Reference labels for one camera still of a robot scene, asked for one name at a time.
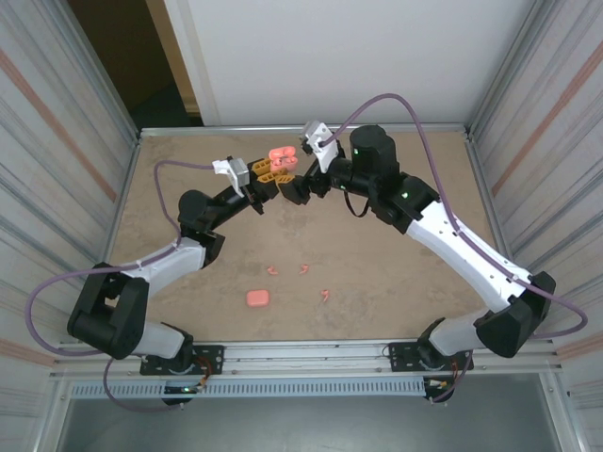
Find small controller board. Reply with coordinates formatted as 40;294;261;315
422;376;457;405
161;383;208;407

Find translucent corrugated side panel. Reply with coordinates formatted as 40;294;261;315
464;0;603;420
0;0;142;420

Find grey metal sheet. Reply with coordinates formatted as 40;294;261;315
56;398;562;452

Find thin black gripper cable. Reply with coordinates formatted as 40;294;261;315
342;186;374;218

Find aluminium table edge rail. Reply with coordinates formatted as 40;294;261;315
138;122;473;139

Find aluminium side rail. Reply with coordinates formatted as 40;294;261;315
464;134;560;352
78;134;143;343

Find white door frame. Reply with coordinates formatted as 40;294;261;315
162;0;222;127

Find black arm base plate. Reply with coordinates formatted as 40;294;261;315
386;341;475;374
139;345;225;377

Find aluminium mounting rail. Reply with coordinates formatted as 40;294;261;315
50;339;564;380

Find grey slotted cable duct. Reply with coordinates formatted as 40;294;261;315
69;379;428;400

